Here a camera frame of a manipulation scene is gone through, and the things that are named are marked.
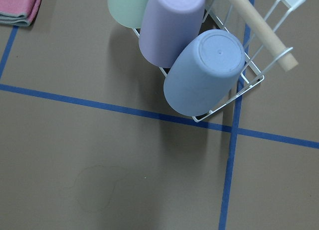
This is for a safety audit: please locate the pink folded cloth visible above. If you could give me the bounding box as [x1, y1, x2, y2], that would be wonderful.
[0, 0, 42, 22]

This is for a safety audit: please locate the purple plastic cup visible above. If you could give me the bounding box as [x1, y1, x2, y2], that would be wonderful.
[139, 0, 205, 68]

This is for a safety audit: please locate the green plastic cup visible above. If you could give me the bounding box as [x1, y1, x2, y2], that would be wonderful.
[107, 0, 148, 28]

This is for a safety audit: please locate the grey folded cloth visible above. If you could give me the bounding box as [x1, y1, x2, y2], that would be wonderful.
[0, 13, 32, 26]

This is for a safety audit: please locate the blue plastic cup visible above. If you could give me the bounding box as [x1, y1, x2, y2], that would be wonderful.
[163, 29, 245, 116]

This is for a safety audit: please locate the white wire cup rack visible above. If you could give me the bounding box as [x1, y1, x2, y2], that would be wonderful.
[132, 0, 308, 122]

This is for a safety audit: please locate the wooden rack handle rod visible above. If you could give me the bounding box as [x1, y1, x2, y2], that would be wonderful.
[228, 0, 286, 57]

